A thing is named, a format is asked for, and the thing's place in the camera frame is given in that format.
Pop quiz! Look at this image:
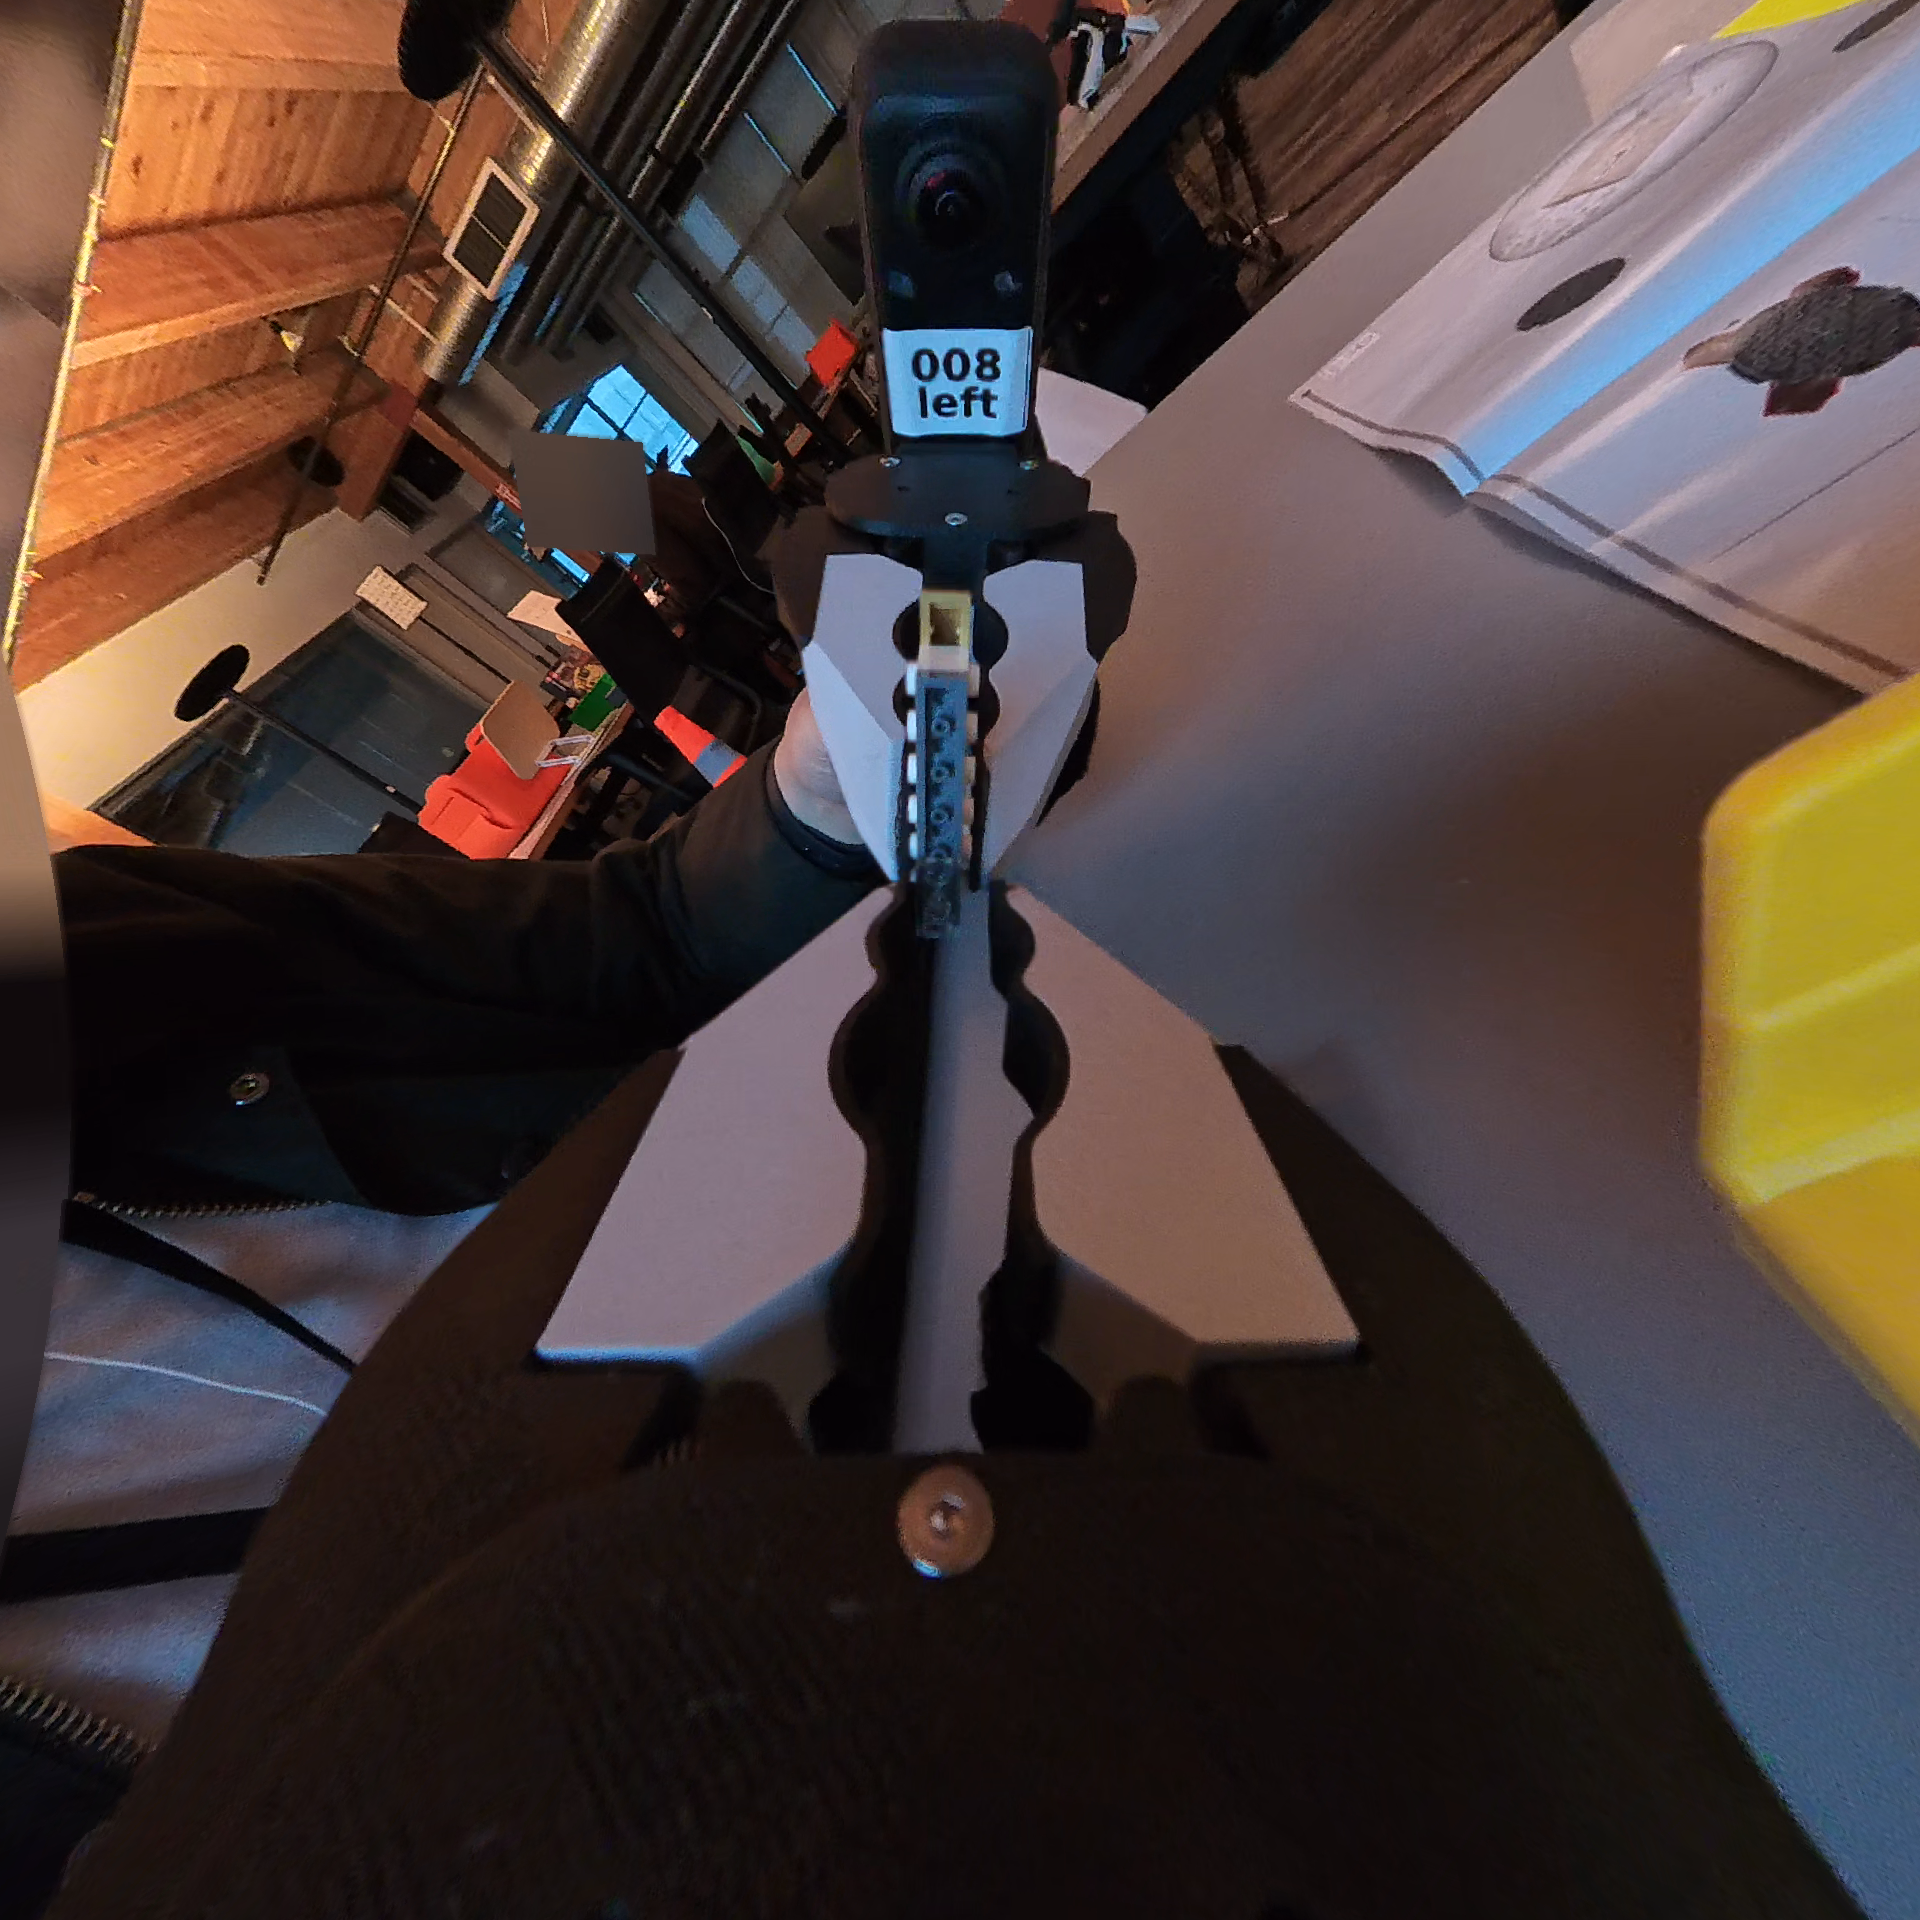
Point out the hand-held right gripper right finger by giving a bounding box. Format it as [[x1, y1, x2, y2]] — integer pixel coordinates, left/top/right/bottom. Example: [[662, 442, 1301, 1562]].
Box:
[[982, 882, 1358, 1417]]

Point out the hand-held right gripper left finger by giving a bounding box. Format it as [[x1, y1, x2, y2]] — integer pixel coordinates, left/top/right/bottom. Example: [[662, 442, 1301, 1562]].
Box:
[[538, 882, 915, 1417]]

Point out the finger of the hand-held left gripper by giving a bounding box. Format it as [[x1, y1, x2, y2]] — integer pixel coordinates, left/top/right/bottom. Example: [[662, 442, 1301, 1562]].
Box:
[[974, 563, 1094, 873], [797, 554, 925, 878]]

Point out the white and tan brick strip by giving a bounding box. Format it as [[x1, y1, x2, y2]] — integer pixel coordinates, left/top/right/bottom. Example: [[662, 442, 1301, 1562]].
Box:
[[900, 589, 989, 940]]

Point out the large yellow plastic bin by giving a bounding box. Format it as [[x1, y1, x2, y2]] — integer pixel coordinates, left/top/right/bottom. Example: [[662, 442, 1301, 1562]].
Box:
[[1698, 697, 1920, 1442]]

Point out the person's left forearm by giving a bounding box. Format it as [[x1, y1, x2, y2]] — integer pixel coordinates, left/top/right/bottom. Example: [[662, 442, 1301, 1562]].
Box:
[[601, 748, 902, 1052]]

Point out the grey desk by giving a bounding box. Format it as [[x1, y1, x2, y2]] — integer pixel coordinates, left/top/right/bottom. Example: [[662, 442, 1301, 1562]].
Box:
[[870, 0, 1920, 1920]]

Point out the person's left hand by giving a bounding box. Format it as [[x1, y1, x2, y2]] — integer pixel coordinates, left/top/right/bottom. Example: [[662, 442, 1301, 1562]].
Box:
[[770, 694, 877, 862]]

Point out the orange traffic cone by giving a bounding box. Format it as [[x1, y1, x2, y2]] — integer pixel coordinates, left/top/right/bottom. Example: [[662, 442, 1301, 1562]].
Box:
[[652, 705, 745, 790]]

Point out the dark wrist band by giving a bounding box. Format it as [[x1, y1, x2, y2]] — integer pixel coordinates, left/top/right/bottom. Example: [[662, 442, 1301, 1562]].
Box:
[[766, 779, 886, 878]]

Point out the background work table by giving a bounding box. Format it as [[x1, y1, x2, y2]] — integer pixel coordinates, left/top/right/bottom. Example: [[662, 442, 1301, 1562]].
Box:
[[1050, 0, 1247, 210]]

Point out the white upright sheet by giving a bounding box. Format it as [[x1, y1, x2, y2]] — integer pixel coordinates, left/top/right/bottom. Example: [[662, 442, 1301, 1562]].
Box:
[[1033, 372, 1150, 469]]

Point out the arched window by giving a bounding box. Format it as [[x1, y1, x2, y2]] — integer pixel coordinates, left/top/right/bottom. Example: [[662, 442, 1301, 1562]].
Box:
[[539, 368, 700, 483]]

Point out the person's dark jacket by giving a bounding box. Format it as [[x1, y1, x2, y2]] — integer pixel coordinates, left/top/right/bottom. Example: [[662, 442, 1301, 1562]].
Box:
[[53, 840, 722, 1217]]

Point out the orange red seat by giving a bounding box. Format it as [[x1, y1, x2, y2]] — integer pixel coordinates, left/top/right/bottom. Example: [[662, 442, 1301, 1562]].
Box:
[[417, 719, 601, 862]]

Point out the white framed ceiling panel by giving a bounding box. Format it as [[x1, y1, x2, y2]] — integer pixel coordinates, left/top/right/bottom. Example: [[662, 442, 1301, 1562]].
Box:
[[442, 162, 542, 287]]

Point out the large black disc lamp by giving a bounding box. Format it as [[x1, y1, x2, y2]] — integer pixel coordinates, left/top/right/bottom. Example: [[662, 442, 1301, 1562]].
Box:
[[397, 0, 505, 98]]

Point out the person's grey shirt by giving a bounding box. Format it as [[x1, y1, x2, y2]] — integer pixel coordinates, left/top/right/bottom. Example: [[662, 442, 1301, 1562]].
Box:
[[0, 1192, 497, 1727]]

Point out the open instruction booklet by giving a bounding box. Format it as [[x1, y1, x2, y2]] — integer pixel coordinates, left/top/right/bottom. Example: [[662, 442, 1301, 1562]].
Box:
[[1290, 0, 1920, 694]]

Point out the silver ventilation duct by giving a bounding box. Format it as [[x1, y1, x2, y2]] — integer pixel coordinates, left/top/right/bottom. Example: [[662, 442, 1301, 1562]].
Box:
[[419, 0, 812, 391]]

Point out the black strap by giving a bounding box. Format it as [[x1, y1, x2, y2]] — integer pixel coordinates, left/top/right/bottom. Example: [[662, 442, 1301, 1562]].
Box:
[[0, 1506, 272, 1605]]

